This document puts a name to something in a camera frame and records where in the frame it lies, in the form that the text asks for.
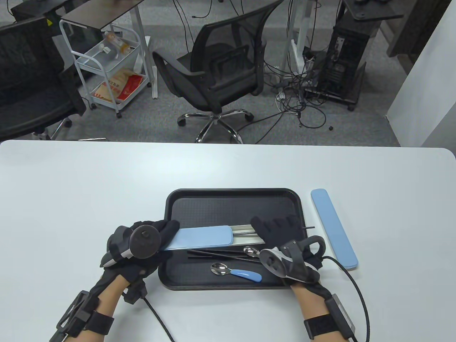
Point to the black plastic tray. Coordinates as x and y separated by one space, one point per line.
213 210

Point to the blue lid lunch box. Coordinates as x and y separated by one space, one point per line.
199 238
333 228

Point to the white desk leg frame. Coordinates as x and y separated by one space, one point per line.
302 28

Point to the person's left hand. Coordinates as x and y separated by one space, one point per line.
142 267

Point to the person's left forearm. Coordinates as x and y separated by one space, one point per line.
107 295

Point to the grey and white handheld controller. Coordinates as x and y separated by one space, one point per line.
281 265
144 242

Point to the person's right forearm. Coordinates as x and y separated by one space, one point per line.
313 302

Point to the clear bottle orange liquid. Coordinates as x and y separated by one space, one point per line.
117 43

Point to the black glove connector block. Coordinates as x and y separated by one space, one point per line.
134 292

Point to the dark wooden panel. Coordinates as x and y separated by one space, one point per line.
416 25

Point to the white utility cart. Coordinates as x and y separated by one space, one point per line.
94 57

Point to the black mesh back office chair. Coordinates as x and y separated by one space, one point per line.
213 82

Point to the person's right hand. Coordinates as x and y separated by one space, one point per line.
281 231

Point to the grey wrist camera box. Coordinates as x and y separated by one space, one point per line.
342 313

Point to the red and tan paper bag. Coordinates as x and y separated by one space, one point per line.
121 83

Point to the black computer tower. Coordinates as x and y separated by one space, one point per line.
345 53

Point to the dark round edged desk top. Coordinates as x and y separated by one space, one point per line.
374 10

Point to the white power strip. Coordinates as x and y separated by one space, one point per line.
280 98

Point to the black wrist camera frame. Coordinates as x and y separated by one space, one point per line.
76 313

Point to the black padded office chair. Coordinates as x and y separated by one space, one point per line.
28 107

